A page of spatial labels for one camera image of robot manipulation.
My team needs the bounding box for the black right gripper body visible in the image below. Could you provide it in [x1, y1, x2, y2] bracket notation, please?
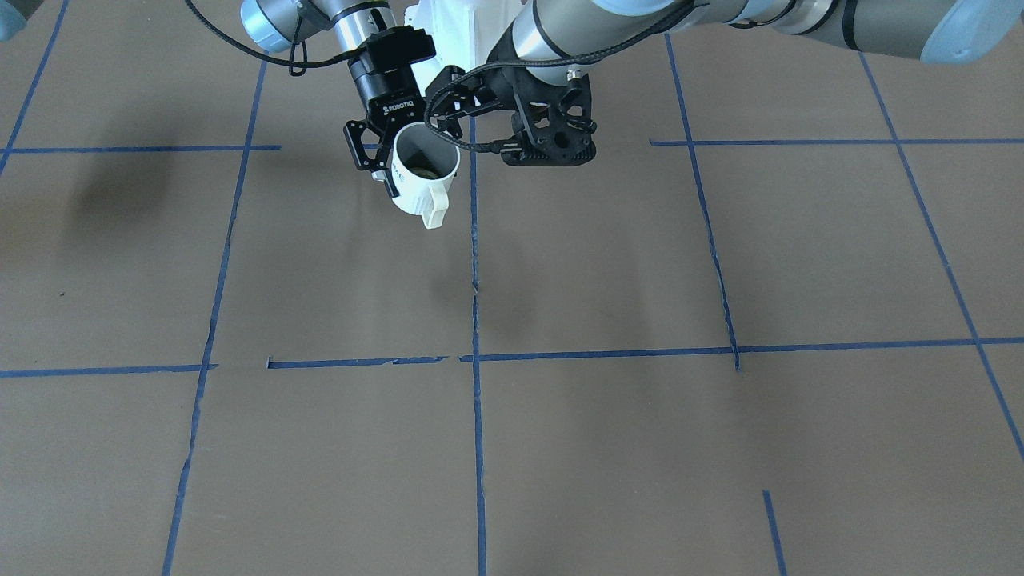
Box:
[348, 26, 436, 125]

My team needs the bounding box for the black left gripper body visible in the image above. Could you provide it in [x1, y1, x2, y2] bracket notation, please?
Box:
[475, 49, 593, 121]

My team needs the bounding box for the white ribbed HOME mug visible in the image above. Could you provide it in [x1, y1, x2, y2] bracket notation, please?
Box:
[389, 122, 461, 230]

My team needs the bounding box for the lemon slice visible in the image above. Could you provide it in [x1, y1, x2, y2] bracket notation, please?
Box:
[407, 166, 440, 180]

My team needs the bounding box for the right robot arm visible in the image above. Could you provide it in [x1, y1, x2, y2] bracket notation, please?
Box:
[240, 1, 436, 199]

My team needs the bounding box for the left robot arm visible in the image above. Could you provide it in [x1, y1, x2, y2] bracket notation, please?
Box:
[424, 1, 1022, 147]

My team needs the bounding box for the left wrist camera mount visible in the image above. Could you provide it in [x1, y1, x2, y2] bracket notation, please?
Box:
[500, 110, 597, 167]

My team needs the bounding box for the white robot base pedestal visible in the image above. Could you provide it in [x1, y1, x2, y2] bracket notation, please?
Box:
[403, 1, 526, 98]

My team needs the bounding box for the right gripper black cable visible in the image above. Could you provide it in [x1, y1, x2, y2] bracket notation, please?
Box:
[185, 0, 357, 78]

